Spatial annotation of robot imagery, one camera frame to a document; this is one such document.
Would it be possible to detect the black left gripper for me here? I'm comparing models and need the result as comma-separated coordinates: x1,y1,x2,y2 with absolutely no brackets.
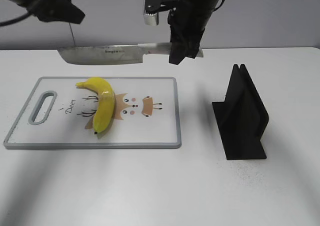
9,0,85,24

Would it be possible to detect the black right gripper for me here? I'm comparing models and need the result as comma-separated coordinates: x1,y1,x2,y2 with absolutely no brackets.
161,0,225,65

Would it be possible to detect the white-handled kitchen knife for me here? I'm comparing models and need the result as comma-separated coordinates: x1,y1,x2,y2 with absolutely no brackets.
57,42,204,65

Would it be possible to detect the yellow plastic banana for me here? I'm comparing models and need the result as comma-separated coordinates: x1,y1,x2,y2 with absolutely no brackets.
75,77,116,135

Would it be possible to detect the white grey-rimmed cutting board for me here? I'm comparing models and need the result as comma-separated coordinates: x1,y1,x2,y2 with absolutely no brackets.
3,76,181,150

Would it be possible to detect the black knife stand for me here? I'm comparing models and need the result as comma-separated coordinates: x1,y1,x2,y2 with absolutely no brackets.
212,64,269,160

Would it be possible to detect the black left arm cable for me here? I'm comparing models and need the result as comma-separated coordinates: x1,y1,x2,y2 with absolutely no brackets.
0,7,35,27

